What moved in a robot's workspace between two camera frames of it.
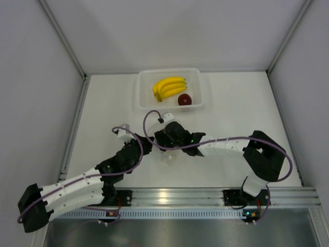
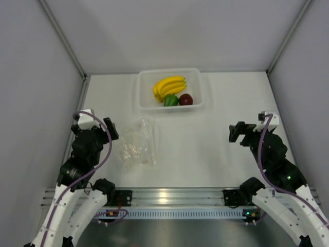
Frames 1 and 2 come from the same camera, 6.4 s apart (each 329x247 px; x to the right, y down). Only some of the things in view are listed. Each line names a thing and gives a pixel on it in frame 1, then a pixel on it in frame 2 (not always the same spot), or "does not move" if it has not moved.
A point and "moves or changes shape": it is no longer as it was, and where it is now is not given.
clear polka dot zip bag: x=169 y=156 moves or changes shape
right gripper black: x=162 y=137 → x=241 y=128
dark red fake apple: x=184 y=99 does not move
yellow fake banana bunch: x=168 y=86 does not move
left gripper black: x=147 y=145 → x=111 y=128
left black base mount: x=123 y=198 does not move
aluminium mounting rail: x=298 y=196 does not move
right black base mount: x=240 y=197 does not move
